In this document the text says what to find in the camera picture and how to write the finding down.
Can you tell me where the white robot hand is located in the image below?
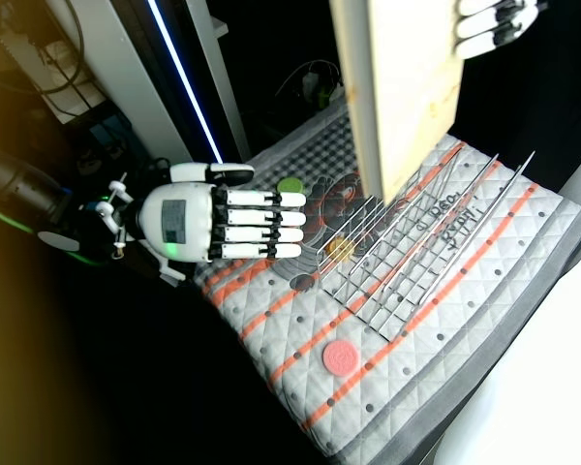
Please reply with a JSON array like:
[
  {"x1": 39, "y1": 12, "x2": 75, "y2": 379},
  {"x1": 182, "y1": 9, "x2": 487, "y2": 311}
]
[
  {"x1": 138, "y1": 162, "x2": 307, "y2": 263},
  {"x1": 453, "y1": 0, "x2": 548, "y2": 60}
]

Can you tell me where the beige paperback book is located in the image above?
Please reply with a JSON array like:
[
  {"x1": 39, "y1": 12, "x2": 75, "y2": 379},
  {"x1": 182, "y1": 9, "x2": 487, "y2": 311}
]
[{"x1": 328, "y1": 0, "x2": 468, "y2": 204}]

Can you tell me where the green toy cookie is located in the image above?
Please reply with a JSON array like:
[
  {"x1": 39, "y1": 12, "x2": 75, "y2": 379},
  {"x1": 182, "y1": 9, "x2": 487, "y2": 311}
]
[{"x1": 276, "y1": 176, "x2": 305, "y2": 196}]

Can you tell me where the yellow toy cookie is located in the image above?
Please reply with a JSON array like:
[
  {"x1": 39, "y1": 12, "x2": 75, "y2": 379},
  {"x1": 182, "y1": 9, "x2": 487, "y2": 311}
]
[{"x1": 326, "y1": 236, "x2": 355, "y2": 264}]

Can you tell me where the grey quilt with bear print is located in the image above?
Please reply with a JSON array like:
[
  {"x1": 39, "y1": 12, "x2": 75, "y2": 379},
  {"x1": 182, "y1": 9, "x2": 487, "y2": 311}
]
[{"x1": 193, "y1": 99, "x2": 581, "y2": 461}]

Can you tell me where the white column with blue light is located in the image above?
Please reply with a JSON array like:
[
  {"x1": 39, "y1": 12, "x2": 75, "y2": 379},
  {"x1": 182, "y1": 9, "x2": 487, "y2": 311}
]
[{"x1": 43, "y1": 0, "x2": 253, "y2": 166}]

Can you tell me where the white power adapter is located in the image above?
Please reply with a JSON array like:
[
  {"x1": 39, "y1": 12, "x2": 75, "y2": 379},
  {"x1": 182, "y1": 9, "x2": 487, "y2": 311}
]
[{"x1": 302, "y1": 70, "x2": 321, "y2": 102}]

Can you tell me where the pink toy cookie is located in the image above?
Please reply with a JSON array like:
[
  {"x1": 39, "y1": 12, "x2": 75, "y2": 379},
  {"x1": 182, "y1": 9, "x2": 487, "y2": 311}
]
[{"x1": 321, "y1": 339, "x2": 360, "y2": 377}]

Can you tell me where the white cable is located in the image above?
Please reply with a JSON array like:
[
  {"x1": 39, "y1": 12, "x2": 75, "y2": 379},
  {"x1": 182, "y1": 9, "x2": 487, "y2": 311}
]
[{"x1": 274, "y1": 58, "x2": 341, "y2": 101}]

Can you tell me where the black cable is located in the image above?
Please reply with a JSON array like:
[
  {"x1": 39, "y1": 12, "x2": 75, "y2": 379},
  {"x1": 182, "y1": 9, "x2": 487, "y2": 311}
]
[{"x1": 0, "y1": 0, "x2": 86, "y2": 97}]

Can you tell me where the silver wire dish rack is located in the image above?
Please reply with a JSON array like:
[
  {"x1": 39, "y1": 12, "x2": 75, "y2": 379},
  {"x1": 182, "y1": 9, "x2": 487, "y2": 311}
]
[{"x1": 316, "y1": 150, "x2": 536, "y2": 343}]

